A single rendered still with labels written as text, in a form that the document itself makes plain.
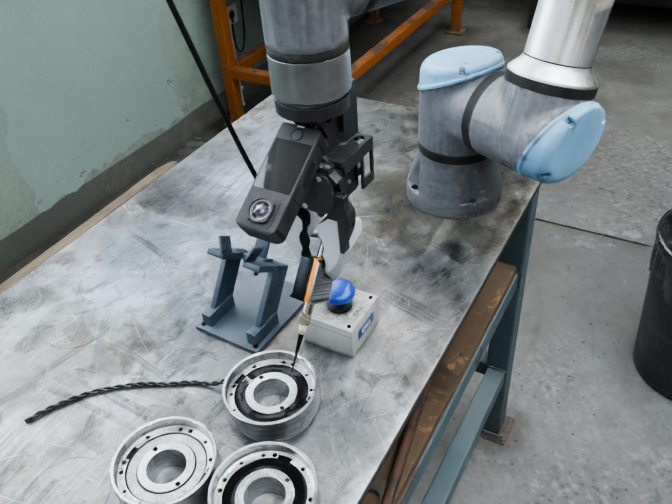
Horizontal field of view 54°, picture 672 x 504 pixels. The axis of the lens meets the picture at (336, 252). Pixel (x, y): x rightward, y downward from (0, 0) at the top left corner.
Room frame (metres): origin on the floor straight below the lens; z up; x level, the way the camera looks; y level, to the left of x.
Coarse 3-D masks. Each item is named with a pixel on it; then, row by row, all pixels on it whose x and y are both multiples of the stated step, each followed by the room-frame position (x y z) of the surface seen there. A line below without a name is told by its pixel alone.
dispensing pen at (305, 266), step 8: (320, 248) 0.57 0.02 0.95; (304, 256) 0.56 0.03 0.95; (312, 256) 0.57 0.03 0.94; (320, 256) 0.56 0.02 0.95; (304, 264) 0.55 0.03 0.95; (312, 264) 0.55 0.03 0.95; (304, 272) 0.55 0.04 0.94; (296, 280) 0.55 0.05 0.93; (304, 280) 0.54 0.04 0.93; (296, 288) 0.54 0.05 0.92; (304, 288) 0.54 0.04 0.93; (296, 296) 0.54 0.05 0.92; (304, 296) 0.53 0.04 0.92; (304, 304) 0.54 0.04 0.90; (312, 304) 0.54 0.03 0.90; (304, 312) 0.53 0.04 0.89; (312, 312) 0.54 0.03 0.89; (304, 320) 0.53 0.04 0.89; (304, 328) 0.53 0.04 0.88; (296, 352) 0.51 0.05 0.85
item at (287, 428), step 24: (264, 360) 0.53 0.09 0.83; (288, 360) 0.52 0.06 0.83; (264, 384) 0.50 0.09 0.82; (288, 384) 0.49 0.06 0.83; (312, 384) 0.49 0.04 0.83; (264, 408) 0.46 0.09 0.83; (312, 408) 0.45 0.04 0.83; (240, 432) 0.44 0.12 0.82; (264, 432) 0.43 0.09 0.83; (288, 432) 0.43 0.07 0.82
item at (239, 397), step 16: (256, 368) 0.52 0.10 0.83; (272, 368) 0.52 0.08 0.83; (288, 368) 0.51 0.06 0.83; (240, 384) 0.50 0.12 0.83; (304, 384) 0.49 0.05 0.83; (240, 400) 0.47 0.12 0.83; (304, 400) 0.47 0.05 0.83; (256, 416) 0.45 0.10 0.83; (272, 416) 0.45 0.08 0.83; (288, 416) 0.45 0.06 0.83
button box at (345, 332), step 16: (320, 304) 0.60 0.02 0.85; (352, 304) 0.59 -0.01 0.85; (368, 304) 0.59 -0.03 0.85; (320, 320) 0.57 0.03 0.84; (336, 320) 0.57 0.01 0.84; (352, 320) 0.57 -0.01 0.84; (368, 320) 0.58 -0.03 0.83; (304, 336) 0.58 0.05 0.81; (320, 336) 0.57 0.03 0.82; (336, 336) 0.56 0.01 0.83; (352, 336) 0.55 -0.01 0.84; (368, 336) 0.58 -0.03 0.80; (352, 352) 0.55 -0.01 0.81
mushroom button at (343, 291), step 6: (336, 282) 0.60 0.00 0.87; (342, 282) 0.60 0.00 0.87; (348, 282) 0.60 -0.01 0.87; (336, 288) 0.59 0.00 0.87; (342, 288) 0.59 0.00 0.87; (348, 288) 0.59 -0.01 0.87; (354, 288) 0.59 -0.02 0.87; (330, 294) 0.58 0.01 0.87; (336, 294) 0.58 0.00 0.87; (342, 294) 0.58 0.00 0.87; (348, 294) 0.58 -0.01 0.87; (354, 294) 0.59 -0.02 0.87; (330, 300) 0.58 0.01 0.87; (336, 300) 0.58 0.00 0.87; (342, 300) 0.58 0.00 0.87; (348, 300) 0.58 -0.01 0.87
